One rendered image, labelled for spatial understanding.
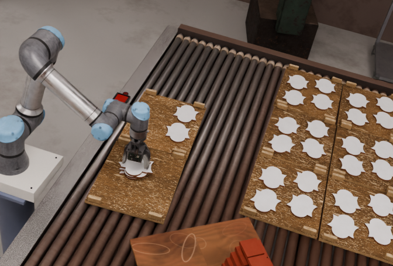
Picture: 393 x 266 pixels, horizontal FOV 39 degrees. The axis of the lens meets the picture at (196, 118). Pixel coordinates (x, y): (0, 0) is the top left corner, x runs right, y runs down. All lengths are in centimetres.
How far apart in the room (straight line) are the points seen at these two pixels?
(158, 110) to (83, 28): 249
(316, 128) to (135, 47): 247
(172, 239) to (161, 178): 43
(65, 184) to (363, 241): 132
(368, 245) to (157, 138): 109
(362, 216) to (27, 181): 150
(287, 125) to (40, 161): 127
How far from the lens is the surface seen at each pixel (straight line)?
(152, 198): 243
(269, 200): 252
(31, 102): 245
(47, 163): 258
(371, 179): 284
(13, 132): 241
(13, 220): 275
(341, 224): 255
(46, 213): 240
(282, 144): 282
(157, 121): 280
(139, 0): 578
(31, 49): 218
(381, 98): 340
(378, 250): 255
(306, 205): 257
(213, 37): 351
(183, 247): 216
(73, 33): 518
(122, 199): 242
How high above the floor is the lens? 276
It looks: 40 degrees down
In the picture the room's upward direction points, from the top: 11 degrees clockwise
